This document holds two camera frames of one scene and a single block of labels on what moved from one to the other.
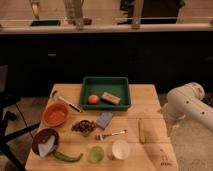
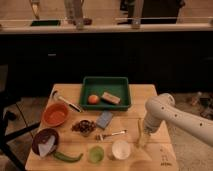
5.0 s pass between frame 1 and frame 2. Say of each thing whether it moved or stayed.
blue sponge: stayed
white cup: stayed
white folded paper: stayed
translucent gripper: moved
